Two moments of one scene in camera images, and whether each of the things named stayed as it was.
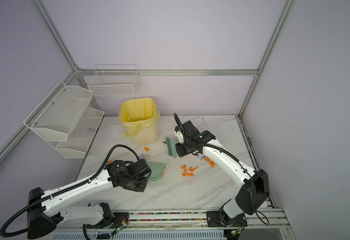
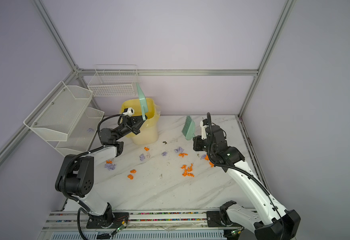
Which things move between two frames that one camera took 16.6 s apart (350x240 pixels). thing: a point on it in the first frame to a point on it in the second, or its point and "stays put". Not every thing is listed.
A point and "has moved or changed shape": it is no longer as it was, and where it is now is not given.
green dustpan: x=157 y=169 to x=143 y=102
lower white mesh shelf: x=81 y=134 stays put
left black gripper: x=141 y=188 to x=132 y=123
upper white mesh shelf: x=55 y=116 stays put
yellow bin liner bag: x=136 y=114 stays put
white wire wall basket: x=114 y=80 stays put
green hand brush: x=172 y=149 has moved or changed shape
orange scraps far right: x=212 y=163 stays put
